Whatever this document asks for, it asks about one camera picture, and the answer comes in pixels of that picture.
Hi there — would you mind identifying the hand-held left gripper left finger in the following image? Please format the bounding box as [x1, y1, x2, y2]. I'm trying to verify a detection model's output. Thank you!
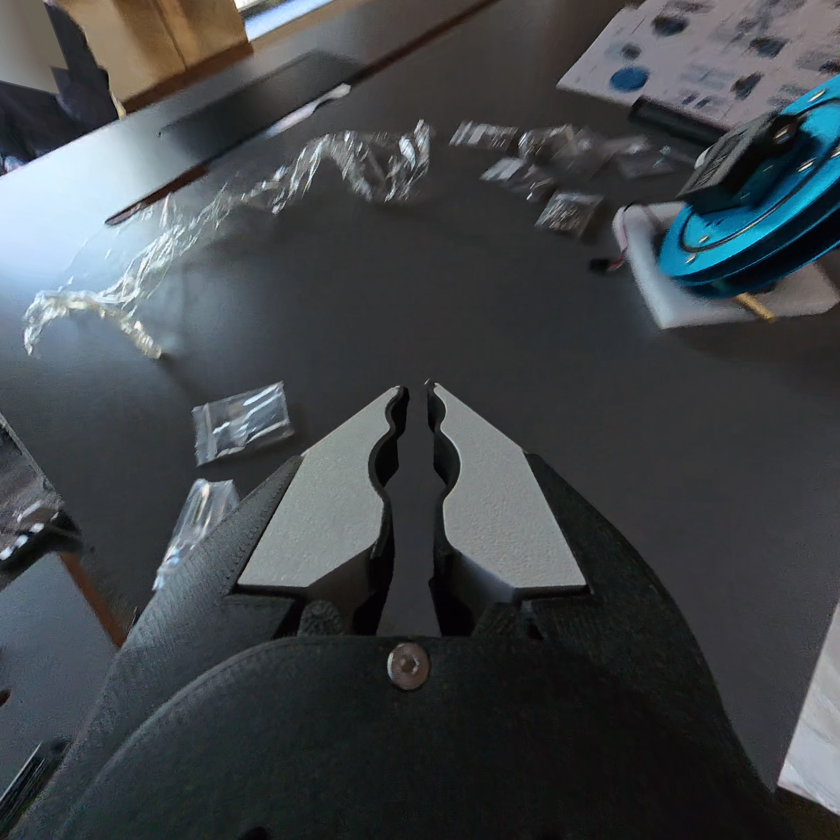
[236, 385, 411, 635]

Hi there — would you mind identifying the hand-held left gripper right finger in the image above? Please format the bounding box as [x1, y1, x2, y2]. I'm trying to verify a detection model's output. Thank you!
[425, 382, 588, 636]

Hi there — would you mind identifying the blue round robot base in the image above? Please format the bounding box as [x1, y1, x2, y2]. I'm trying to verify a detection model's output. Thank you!
[658, 79, 840, 324]

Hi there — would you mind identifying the dark grey desk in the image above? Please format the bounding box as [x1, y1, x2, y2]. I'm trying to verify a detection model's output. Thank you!
[0, 49, 368, 224]
[0, 0, 840, 840]

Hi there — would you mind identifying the black desk panel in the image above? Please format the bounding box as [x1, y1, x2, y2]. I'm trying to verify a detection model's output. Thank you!
[157, 51, 358, 142]

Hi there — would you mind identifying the white foam pad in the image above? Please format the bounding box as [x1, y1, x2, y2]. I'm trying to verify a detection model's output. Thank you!
[612, 200, 840, 329]

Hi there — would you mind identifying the crumpled clear plastic wrap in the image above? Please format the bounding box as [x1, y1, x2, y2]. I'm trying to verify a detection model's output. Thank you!
[23, 120, 434, 361]

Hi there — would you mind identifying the person's white clothing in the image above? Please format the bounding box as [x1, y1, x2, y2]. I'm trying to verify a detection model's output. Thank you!
[777, 604, 840, 821]

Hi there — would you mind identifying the printed instruction sheet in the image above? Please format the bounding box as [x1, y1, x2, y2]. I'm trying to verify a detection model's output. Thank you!
[556, 0, 840, 129]

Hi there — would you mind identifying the dark cloth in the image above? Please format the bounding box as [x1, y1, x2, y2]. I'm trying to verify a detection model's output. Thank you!
[0, 0, 120, 165]

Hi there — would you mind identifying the brown cardboard box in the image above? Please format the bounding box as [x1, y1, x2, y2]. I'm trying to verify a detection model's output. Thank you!
[56, 0, 253, 112]

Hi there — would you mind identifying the large glass window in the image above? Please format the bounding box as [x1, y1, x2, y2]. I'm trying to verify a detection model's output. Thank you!
[236, 0, 329, 21]

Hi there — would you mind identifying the servo cable with black plug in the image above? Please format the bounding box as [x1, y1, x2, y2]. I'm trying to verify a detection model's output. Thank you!
[589, 200, 664, 275]

